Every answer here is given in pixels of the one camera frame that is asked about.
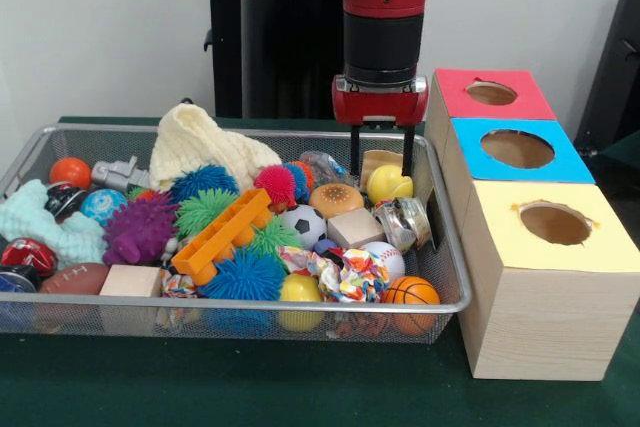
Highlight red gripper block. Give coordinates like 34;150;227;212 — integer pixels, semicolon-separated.
331;73;430;179

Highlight crushed clear plastic bottle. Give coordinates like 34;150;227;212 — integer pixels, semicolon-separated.
298;150;353;189

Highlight orange toy brick round studs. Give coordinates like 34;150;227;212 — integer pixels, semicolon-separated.
171;187;275;285

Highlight wooden box three holes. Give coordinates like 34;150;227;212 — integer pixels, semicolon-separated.
425;69;640;382

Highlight clear shallow mesh bin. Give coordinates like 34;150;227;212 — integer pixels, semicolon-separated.
0;123;471;346

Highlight yellow green ball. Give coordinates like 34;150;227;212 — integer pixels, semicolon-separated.
366;163;415;206

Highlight small black white soccer ball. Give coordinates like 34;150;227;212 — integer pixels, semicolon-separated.
280;204;329;250

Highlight green spiky ball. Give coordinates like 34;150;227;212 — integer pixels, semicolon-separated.
247;215;304;268
175;188;240;240

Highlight small orange basketball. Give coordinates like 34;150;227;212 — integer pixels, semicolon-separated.
384;276;441;336

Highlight cream knitted cloth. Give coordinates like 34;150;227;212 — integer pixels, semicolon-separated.
149;102;284;193

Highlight blue spiky ball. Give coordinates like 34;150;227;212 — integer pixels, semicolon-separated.
200;250;288;304

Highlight dark green table cloth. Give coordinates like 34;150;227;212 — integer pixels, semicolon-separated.
0;115;640;427

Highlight purple spiky ball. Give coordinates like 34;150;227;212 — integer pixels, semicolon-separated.
103;193;180;268

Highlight red orange ball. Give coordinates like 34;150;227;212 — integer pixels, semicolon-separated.
48;156;93;190

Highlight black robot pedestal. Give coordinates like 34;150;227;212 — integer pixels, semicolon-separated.
193;0;346;120

